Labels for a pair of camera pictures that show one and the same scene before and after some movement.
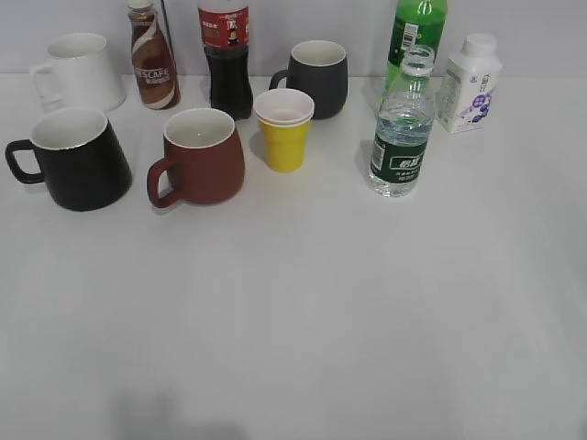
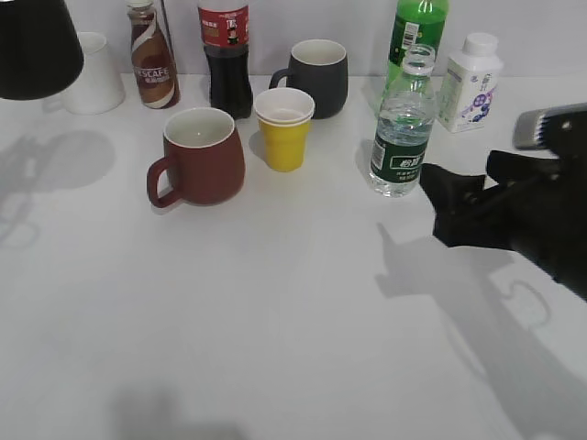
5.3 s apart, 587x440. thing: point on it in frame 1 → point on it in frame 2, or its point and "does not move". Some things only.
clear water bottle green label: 404,126 does not move
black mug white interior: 80,159 → 40,50
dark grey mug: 321,68 does not move
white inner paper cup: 283,107 does not move
